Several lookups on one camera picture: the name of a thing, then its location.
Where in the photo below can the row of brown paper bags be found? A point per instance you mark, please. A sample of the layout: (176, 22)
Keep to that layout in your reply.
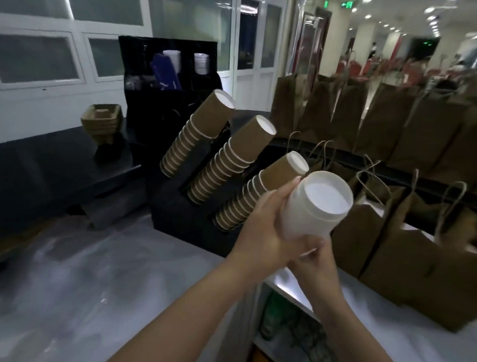
(422, 265)

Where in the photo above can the brown cup stack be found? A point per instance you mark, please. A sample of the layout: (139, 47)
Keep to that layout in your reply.
(206, 122)

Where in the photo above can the white framed window partition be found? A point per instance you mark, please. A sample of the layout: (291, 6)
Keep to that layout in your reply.
(20, 109)

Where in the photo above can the stack of white paper cups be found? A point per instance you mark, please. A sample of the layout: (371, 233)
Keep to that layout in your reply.
(315, 206)

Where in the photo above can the black acrylic condiment organizer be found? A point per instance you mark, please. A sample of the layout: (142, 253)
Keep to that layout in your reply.
(144, 116)

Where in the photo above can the dark red door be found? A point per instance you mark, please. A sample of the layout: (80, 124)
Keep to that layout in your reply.
(311, 39)

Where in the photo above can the green exit sign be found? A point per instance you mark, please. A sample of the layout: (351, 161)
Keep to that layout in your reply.
(347, 4)

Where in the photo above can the person's right forearm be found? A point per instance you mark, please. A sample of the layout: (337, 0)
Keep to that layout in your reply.
(364, 356)

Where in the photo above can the black cup dispenser rack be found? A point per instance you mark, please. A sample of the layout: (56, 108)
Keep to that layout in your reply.
(169, 214)

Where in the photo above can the black glossy bar counter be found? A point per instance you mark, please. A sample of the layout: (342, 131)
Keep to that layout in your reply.
(35, 169)

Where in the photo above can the clear plastic bag sheet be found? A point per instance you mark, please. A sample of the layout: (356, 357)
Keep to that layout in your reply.
(86, 299)

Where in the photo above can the stack of pulp cup trays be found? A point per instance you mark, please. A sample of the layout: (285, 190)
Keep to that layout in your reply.
(101, 119)

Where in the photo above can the bundle of blue paper packets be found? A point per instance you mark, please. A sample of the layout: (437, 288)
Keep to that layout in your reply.
(166, 74)

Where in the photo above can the black wrapped cutlery bundle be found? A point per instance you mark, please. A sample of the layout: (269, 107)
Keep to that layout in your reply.
(138, 83)

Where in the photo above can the person's left forearm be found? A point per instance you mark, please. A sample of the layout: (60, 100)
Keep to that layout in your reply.
(176, 323)

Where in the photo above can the person's right hand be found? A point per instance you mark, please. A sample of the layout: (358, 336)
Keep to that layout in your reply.
(317, 277)

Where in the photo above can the person's left hand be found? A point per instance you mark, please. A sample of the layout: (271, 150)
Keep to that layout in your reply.
(262, 239)

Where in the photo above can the row of red chairs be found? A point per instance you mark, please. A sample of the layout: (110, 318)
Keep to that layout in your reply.
(389, 71)

